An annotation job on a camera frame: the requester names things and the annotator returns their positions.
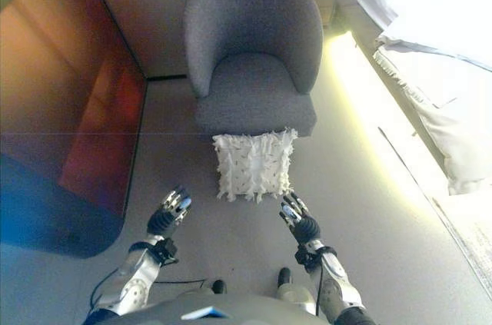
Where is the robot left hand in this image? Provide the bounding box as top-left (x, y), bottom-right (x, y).
top-left (147, 184), bottom-right (192, 237)

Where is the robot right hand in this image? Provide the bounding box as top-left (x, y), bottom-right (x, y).
top-left (279, 192), bottom-right (321, 245)

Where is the white fringed cushion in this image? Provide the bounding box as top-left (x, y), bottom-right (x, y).
top-left (211, 128), bottom-right (299, 203)

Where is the robot right leg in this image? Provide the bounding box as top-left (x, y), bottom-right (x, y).
top-left (276, 267), bottom-right (314, 305)

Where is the grey robot torso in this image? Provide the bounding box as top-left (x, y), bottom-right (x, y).
top-left (86, 290), bottom-right (320, 325)

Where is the pale patterned rug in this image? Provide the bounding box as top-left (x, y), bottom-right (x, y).
top-left (430, 171), bottom-right (492, 299)

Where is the glossy brown cabinet front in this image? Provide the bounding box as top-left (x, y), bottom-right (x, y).
top-left (0, 0), bottom-right (149, 260)

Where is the beige fringed bed throw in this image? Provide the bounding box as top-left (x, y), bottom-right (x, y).
top-left (372, 46), bottom-right (458, 111)

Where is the grey upholstered armchair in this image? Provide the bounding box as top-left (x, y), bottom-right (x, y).
top-left (183, 0), bottom-right (324, 140)

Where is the bed with white sheets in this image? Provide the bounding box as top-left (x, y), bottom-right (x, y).
top-left (351, 0), bottom-right (492, 196)

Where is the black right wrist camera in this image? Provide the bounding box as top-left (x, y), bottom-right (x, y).
top-left (294, 244), bottom-right (321, 274)

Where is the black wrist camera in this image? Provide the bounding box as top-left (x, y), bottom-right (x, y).
top-left (294, 244), bottom-right (321, 274)
top-left (155, 238), bottom-right (180, 267)

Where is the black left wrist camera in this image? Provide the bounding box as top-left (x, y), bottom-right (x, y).
top-left (155, 238), bottom-right (180, 267)

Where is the thin black floor cable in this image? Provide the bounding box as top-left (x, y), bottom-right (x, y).
top-left (153, 277), bottom-right (207, 291)

